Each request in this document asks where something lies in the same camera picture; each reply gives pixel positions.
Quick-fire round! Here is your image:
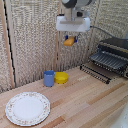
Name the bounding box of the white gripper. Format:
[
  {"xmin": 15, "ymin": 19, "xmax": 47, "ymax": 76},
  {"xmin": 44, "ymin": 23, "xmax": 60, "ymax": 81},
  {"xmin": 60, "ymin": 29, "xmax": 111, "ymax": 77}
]
[{"xmin": 55, "ymin": 14, "xmax": 92, "ymax": 44}]

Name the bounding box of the orange bread piece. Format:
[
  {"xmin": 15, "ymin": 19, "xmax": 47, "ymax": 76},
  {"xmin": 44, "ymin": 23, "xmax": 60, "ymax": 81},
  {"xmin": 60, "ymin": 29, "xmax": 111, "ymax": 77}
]
[{"xmin": 63, "ymin": 36, "xmax": 76, "ymax": 47}]

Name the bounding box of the grey oven tray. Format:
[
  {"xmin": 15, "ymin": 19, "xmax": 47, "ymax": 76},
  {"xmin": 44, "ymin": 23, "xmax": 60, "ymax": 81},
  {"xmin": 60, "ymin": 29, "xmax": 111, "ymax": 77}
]
[{"xmin": 88, "ymin": 50, "xmax": 128, "ymax": 72}]

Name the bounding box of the beige woven folding screen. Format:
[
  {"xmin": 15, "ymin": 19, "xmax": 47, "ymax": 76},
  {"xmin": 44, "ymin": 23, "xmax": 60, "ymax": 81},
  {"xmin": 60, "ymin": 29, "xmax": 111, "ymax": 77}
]
[{"xmin": 0, "ymin": 0, "xmax": 128, "ymax": 94}]

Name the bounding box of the yellow bowl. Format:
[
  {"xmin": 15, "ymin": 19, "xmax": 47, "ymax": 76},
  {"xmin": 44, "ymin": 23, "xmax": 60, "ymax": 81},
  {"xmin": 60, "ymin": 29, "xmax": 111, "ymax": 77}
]
[{"xmin": 54, "ymin": 71, "xmax": 70, "ymax": 85}]

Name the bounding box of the blue cup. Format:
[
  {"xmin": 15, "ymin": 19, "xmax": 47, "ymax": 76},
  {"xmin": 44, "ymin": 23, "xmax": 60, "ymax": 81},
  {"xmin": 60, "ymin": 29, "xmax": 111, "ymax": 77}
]
[{"xmin": 43, "ymin": 70, "xmax": 56, "ymax": 88}]

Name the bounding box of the white floral-rimmed plate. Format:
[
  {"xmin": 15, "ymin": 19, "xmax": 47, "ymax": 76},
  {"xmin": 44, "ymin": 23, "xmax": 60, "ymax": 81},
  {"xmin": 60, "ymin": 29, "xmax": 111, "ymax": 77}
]
[{"xmin": 4, "ymin": 91, "xmax": 52, "ymax": 127}]

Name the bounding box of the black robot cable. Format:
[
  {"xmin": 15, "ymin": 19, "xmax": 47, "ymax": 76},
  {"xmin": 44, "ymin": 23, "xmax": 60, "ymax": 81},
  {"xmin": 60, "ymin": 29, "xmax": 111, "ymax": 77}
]
[{"xmin": 89, "ymin": 25, "xmax": 112, "ymax": 40}]

